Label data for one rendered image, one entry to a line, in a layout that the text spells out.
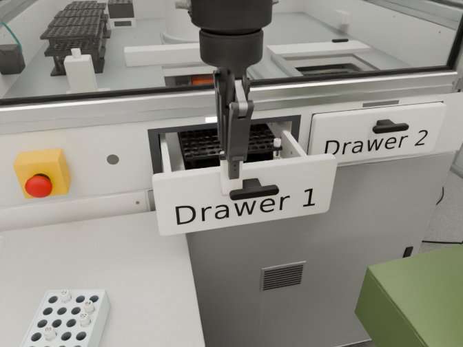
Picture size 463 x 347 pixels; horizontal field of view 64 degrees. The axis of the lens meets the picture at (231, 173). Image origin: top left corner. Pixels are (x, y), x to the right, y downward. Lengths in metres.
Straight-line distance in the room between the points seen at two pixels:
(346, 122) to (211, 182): 0.33
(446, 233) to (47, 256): 1.79
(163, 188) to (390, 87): 0.49
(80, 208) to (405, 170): 0.71
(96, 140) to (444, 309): 0.58
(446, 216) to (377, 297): 1.69
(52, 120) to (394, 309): 0.58
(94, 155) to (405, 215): 0.76
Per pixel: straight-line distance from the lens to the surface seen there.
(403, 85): 0.82
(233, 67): 0.43
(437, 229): 2.10
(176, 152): 0.79
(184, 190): 0.56
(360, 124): 0.79
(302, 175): 0.60
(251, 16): 0.42
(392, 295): 0.52
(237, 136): 0.46
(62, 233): 0.76
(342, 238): 1.00
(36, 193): 0.69
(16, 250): 0.76
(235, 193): 0.54
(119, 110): 0.68
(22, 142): 0.73
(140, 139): 0.70
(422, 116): 0.86
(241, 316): 1.10
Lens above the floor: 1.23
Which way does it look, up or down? 33 degrees down
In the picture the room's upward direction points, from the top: straight up
